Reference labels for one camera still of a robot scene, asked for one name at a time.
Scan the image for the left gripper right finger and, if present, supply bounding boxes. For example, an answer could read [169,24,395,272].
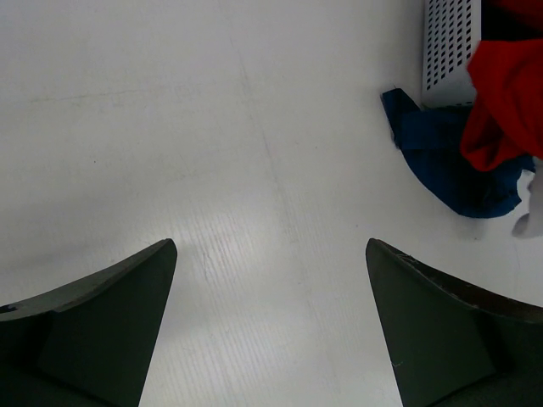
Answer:
[366,238,542,406]

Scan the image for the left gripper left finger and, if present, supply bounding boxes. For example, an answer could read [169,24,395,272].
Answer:
[1,239,177,406]

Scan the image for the white t shirt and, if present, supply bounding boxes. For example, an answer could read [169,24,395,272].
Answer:
[512,158,543,239]

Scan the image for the blue t shirt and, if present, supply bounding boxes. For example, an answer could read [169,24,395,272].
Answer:
[381,88,535,219]

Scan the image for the red t shirt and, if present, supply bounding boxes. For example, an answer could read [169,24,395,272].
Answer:
[461,1,542,171]

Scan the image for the white plastic laundry basket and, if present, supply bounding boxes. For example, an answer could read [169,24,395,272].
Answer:
[422,0,482,109]

